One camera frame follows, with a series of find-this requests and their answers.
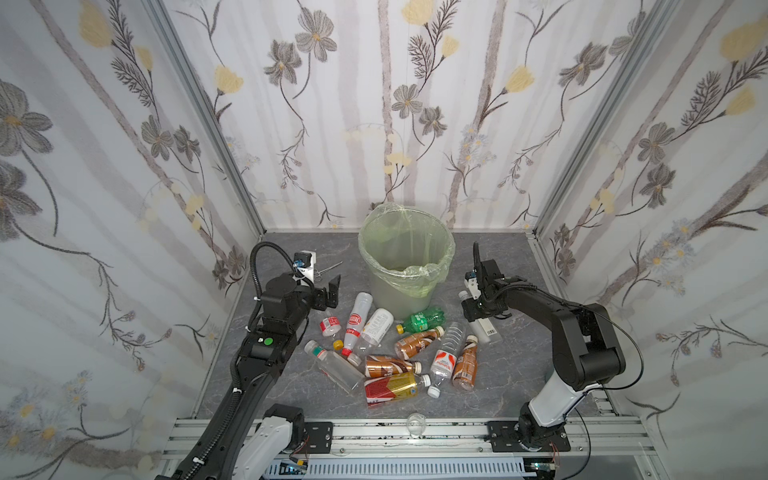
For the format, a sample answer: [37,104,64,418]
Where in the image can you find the beige rectangular bottle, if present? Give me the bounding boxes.
[469,318,502,344]

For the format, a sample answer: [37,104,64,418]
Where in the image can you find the small red label bottle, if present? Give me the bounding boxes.
[320,316,342,338]

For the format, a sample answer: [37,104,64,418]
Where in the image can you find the clear water bottle red label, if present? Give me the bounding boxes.
[427,321,466,399]

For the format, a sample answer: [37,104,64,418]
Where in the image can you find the orange brown drink bottle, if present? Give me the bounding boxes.
[452,334,479,391]

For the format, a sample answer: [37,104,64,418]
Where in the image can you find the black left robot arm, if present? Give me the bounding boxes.
[168,241,340,479]

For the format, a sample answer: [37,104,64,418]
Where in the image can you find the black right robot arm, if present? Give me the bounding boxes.
[460,242,640,452]

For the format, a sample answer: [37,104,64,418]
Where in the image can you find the green translucent bin liner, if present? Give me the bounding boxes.
[358,202,457,299]

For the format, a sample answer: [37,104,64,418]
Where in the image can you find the green plastic waste bin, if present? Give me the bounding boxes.
[359,205,455,320]

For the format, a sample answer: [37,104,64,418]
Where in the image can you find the small metal scissors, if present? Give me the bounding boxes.
[314,261,342,281]

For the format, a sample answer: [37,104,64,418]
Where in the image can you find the green soda bottle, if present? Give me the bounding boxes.
[396,306,445,334]

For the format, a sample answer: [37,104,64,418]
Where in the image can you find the tall white red bottle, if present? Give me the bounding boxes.
[341,292,373,358]

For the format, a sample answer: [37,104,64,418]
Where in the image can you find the clear square bottle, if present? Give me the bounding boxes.
[304,340,364,393]

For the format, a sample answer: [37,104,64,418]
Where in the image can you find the white label lying bottle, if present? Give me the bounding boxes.
[361,308,394,347]

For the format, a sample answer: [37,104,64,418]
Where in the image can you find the brown coffee bottle lower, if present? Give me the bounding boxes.
[364,355,422,379]

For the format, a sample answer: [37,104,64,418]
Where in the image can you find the brown coffee bottle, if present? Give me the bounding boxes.
[394,326,445,360]
[364,355,422,379]

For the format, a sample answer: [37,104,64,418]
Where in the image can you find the brown coffee bottle upper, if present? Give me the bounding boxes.
[394,326,445,360]

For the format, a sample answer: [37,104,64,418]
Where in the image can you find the red yellow tea bottle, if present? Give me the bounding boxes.
[364,372,432,407]

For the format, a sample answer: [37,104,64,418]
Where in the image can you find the clear glass bulb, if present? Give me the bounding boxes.
[406,413,427,438]

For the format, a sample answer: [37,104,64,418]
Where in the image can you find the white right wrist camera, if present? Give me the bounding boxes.
[464,271,481,299]

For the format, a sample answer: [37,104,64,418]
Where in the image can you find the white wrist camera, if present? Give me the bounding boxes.
[464,271,481,299]
[293,250,317,281]

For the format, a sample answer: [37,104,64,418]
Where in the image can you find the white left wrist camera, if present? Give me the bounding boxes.
[293,250,317,281]

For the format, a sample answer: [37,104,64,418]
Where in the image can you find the aluminium rail base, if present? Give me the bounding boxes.
[161,416,652,463]

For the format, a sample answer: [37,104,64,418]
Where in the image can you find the white slotted cable duct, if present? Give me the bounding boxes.
[262,457,537,479]

